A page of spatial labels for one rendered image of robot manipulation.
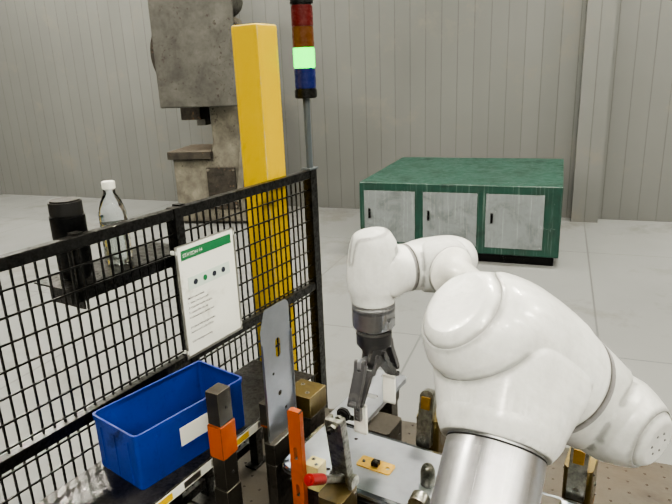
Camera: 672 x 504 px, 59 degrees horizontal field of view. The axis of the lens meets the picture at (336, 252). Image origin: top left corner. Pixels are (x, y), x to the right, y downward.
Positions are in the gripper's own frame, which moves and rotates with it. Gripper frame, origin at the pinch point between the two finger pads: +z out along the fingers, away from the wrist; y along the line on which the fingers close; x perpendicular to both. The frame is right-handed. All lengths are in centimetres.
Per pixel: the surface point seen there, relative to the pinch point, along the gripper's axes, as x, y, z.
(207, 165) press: 486, 469, 34
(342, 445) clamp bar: -1.5, -16.8, -2.4
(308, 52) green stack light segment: 53, 61, -78
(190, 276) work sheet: 55, 3, -23
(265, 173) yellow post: 59, 43, -43
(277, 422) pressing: 26.8, -1.0, 9.9
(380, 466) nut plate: -1.0, -0.3, 13.3
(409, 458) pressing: -5.4, 5.8, 13.6
